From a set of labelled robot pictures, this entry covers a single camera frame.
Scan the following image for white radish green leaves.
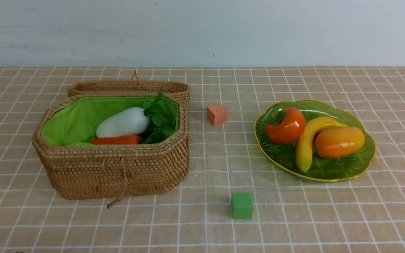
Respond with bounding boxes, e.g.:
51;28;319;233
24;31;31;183
95;87;179;138

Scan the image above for orange carrot green leaves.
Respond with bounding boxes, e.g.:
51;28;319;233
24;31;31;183
89;132;175;145

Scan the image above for orange persimmon green calyx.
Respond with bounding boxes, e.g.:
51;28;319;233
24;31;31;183
265;107;306;145

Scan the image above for yellow banana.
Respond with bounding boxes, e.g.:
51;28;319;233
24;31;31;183
295;117;348;173

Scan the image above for orange yellow mango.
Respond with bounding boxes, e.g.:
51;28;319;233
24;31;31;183
314;127;365;160

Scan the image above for orange foam cube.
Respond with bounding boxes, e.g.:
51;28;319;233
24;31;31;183
207;103;228;126

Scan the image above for woven wicker basket lid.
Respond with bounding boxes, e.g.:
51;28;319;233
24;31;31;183
67;71;190;105

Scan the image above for green foam cube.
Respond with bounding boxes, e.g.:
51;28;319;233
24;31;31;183
230;192;254;220

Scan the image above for green glass leaf plate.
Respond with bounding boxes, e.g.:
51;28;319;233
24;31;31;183
254;100;377;182

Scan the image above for woven wicker basket green lining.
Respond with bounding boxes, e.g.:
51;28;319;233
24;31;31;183
32;93;189;200

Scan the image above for checkered beige tablecloth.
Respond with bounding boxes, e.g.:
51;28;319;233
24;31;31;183
0;66;405;253

